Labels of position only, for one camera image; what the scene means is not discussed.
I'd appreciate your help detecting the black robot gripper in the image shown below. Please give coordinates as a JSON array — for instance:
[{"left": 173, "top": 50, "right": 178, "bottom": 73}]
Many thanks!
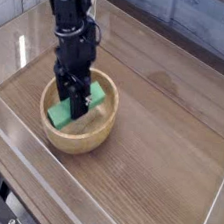
[{"left": 53, "top": 17, "right": 100, "bottom": 120}]

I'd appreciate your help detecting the green rectangular stick block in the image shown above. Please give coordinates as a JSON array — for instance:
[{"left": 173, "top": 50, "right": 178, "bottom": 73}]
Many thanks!
[{"left": 47, "top": 81, "right": 106, "bottom": 130}]

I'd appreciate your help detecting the round wooden bowl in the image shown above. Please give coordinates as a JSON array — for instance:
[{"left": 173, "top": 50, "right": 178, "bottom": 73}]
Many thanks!
[{"left": 39, "top": 69, "right": 119, "bottom": 155}]

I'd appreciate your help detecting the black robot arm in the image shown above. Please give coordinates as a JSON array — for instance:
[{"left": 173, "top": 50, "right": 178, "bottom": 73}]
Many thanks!
[{"left": 49, "top": 0, "right": 100, "bottom": 120}]

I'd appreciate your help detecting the black metal table leg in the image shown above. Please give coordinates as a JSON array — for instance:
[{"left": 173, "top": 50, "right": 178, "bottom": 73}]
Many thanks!
[{"left": 0, "top": 178, "right": 32, "bottom": 224}]

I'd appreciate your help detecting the clear acrylic enclosure wall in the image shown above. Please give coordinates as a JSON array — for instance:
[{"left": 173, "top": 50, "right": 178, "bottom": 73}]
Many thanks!
[{"left": 0, "top": 0, "right": 224, "bottom": 224}]

